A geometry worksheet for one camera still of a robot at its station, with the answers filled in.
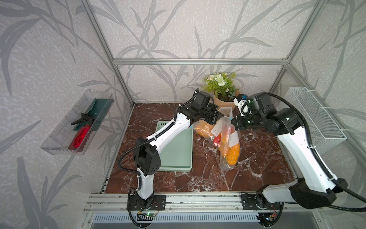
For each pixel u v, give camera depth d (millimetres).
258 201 653
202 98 599
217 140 889
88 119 654
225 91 999
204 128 974
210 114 680
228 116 737
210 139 937
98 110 709
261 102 451
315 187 386
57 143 579
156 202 731
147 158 470
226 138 743
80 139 589
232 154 772
